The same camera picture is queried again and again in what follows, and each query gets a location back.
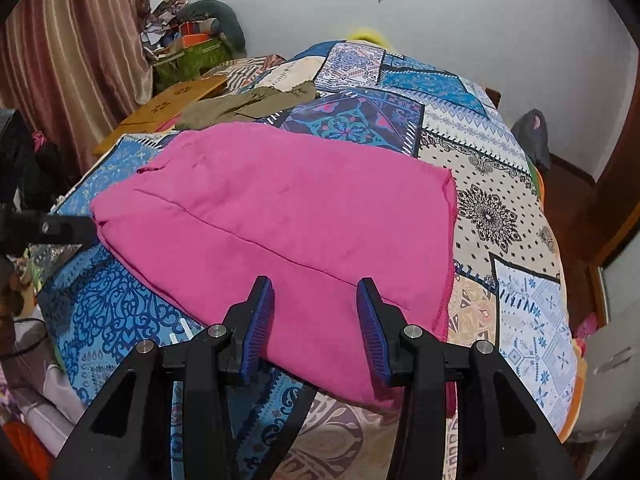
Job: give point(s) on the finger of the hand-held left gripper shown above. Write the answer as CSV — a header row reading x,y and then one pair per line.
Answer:
x,y
65,230

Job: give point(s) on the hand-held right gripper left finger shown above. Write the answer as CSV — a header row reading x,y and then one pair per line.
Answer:
x,y
260,330

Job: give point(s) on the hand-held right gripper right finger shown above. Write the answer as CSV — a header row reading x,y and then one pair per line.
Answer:
x,y
372,340

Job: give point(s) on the pink pants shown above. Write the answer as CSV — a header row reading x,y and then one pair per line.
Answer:
x,y
280,220

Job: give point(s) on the striped brown curtain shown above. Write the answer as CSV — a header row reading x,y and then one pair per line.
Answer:
x,y
70,55

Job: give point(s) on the yellow wooden board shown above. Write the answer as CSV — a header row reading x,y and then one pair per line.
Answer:
x,y
165,105

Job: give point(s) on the patchwork printed bedspread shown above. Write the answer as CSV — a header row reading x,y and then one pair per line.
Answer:
x,y
500,220

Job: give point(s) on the olive green garment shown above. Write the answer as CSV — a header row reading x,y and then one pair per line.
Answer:
x,y
240,105

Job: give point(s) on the pile of clothes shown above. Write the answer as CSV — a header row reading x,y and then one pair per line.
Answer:
x,y
195,35

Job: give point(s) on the white padded furniture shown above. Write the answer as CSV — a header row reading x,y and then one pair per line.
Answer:
x,y
607,375

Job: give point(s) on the dark grey cloth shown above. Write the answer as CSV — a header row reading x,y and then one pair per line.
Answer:
x,y
532,135

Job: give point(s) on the brown wooden door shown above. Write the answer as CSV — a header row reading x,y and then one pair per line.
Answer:
x,y
617,160

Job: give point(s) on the yellow fluffy item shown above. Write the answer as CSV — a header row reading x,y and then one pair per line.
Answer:
x,y
367,36

